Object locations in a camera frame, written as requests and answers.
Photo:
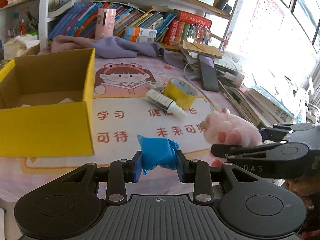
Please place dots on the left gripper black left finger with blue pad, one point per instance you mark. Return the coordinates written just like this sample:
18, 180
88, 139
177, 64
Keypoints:
121, 172

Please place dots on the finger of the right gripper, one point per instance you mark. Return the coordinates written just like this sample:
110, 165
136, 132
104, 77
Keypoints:
270, 133
224, 151

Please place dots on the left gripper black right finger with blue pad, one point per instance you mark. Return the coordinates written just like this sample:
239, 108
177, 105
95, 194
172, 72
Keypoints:
196, 172

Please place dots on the blue packet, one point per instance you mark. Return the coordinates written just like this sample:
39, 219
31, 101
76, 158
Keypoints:
156, 152

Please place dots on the pink plush toy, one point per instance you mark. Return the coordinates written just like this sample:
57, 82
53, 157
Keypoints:
222, 127

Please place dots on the stack of papers and books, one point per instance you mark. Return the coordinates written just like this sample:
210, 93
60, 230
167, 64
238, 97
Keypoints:
264, 97

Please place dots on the yellow tape roll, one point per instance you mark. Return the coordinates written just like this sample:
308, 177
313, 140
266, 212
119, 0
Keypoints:
181, 92

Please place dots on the pink cartoon desk mat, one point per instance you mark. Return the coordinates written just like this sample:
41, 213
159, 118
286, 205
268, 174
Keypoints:
120, 113

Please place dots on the white tube bottle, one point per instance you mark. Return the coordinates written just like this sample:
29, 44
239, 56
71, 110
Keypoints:
165, 103

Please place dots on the black smartphone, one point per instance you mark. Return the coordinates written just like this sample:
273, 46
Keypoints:
208, 73

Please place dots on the white packet in box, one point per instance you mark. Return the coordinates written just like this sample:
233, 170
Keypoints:
66, 100

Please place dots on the small white card box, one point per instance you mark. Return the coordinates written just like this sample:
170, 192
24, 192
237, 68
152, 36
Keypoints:
157, 86

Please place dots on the yellow cardboard box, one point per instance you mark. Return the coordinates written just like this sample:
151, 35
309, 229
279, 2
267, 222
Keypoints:
48, 128

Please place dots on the brown envelope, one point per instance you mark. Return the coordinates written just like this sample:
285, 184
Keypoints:
201, 48

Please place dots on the pink purple cloth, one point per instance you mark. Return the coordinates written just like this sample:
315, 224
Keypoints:
113, 48

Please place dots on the lower orange blue carton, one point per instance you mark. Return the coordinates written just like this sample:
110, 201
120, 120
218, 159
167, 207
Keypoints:
139, 39

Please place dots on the orange blue carton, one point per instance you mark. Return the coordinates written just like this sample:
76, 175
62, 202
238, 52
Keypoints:
143, 32
139, 39

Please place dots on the upper orange blue carton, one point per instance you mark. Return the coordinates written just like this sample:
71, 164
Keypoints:
143, 32

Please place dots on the pink device box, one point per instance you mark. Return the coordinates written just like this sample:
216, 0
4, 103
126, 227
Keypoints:
105, 23

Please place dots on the red dictionary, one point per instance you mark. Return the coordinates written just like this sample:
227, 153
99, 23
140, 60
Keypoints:
190, 18

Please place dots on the cream tissue pack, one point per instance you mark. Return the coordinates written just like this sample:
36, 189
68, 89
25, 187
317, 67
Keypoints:
19, 46

